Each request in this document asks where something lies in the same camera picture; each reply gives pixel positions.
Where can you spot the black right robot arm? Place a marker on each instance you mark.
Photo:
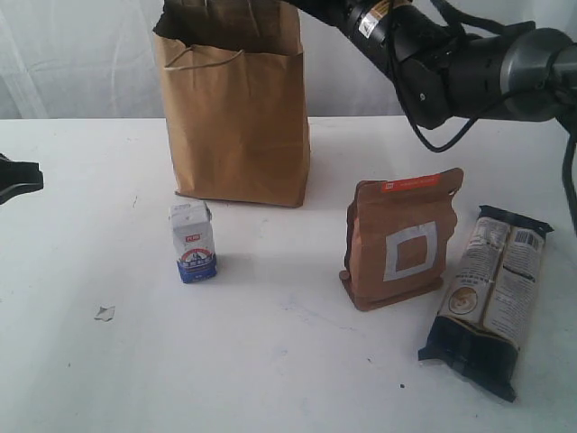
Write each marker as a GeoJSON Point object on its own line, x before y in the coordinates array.
{"type": "Point", "coordinates": [467, 67]}

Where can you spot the torn paper scrap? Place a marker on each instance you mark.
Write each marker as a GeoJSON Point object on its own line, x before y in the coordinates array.
{"type": "Point", "coordinates": [105, 314]}

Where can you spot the dark blue biscuit package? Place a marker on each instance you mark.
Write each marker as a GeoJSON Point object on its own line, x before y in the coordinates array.
{"type": "Point", "coordinates": [482, 322]}

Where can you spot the small blue white milk carton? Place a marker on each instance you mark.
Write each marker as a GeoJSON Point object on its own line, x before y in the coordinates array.
{"type": "Point", "coordinates": [193, 239]}

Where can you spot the brown paper bag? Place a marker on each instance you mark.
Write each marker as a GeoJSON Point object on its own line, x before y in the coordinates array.
{"type": "Point", "coordinates": [232, 82]}

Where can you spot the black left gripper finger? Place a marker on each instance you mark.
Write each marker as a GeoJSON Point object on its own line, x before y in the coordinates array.
{"type": "Point", "coordinates": [18, 178]}

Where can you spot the brown standup pouch orange label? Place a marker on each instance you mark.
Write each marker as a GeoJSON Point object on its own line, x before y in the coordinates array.
{"type": "Point", "coordinates": [397, 237]}

